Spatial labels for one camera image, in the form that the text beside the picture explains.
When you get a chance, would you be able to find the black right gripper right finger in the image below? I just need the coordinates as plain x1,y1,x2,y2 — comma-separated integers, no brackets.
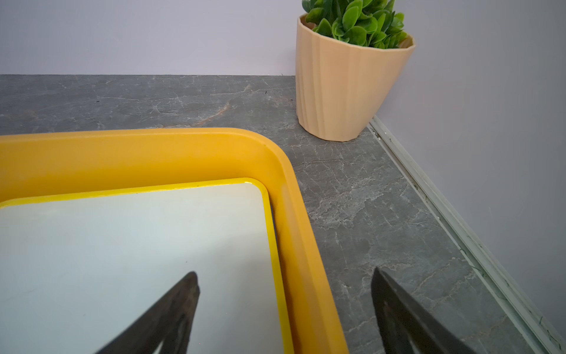
371,267,473,353

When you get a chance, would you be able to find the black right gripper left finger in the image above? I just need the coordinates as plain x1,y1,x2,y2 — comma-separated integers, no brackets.
98,271,200,353

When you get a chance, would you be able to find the yellow-framed whiteboard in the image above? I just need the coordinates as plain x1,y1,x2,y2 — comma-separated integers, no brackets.
1,178,294,353

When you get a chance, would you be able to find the yellow storage tray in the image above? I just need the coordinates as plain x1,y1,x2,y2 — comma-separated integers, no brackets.
1,128,348,353

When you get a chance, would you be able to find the beige plant pot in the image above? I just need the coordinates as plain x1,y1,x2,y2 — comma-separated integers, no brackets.
296,16,416,142

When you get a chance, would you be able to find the green artificial plant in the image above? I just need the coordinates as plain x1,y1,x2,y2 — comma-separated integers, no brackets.
302,0,410,50

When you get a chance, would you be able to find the aluminium table edge rail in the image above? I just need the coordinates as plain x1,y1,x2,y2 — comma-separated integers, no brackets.
368,117,565,353

